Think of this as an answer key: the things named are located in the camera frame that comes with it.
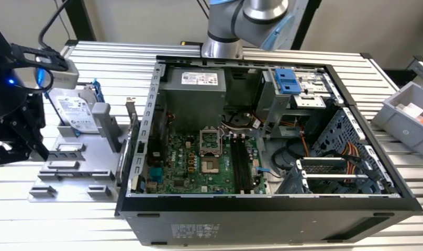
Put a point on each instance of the small white box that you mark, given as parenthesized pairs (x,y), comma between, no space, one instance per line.
(410,109)

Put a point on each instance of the CPU socket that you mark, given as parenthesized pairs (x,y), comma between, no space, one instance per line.
(210,165)

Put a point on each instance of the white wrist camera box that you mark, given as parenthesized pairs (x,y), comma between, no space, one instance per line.
(67,77)

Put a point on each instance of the black metal post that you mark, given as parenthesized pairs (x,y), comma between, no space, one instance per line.
(79,18)
(304,28)

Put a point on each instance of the hard disk in blue carrier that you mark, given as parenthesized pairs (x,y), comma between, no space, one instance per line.
(75,112)

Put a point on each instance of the black square chip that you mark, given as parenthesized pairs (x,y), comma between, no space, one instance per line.
(179,183)

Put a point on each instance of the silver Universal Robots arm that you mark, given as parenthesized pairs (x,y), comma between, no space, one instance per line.
(226,26)

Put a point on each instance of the white four pin connector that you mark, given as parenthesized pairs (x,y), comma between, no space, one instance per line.
(189,144)

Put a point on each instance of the disk bay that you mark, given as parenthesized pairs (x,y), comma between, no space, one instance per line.
(324,167)

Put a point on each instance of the green Dell motherboard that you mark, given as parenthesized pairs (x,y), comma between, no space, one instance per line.
(216,183)

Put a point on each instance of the teal board connector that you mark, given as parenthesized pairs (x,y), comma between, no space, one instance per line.
(157,174)

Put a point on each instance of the grey plastic bin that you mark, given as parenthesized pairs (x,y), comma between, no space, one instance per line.
(404,130)

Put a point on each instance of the black camera bracket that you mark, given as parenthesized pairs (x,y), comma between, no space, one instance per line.
(17,53)

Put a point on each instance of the open black PC case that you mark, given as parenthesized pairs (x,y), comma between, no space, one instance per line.
(268,222)

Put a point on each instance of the grey power supply unit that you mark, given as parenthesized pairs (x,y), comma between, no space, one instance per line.
(194,104)

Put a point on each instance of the yellow black connector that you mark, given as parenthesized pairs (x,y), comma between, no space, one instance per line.
(185,43)

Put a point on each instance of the grey plastic parts rack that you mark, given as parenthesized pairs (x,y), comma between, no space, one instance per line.
(93,162)

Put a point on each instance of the blue plastic drive latch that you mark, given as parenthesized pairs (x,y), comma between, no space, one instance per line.
(285,81)

